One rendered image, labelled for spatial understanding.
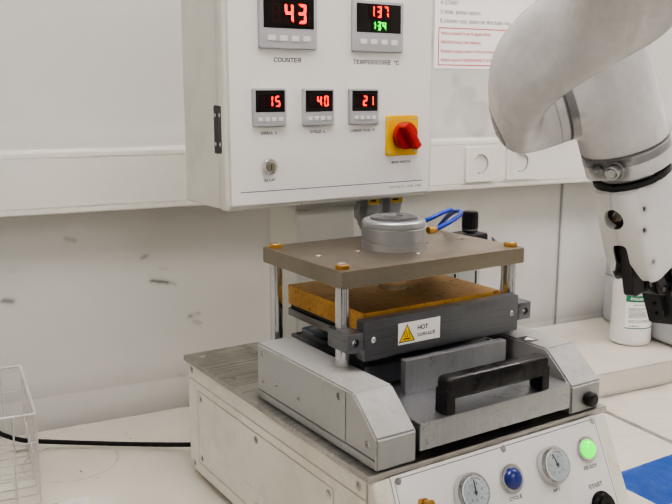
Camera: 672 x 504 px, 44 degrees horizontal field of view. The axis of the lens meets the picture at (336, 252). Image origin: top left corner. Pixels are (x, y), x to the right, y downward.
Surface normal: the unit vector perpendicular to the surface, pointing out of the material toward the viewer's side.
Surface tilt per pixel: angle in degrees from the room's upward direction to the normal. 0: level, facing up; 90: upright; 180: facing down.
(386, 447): 90
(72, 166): 90
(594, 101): 100
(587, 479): 65
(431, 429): 90
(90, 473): 0
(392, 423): 41
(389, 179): 90
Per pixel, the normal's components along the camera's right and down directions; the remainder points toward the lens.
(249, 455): -0.84, 0.10
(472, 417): 0.54, 0.16
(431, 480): 0.49, -0.27
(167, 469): 0.00, -0.98
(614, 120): -0.22, 0.45
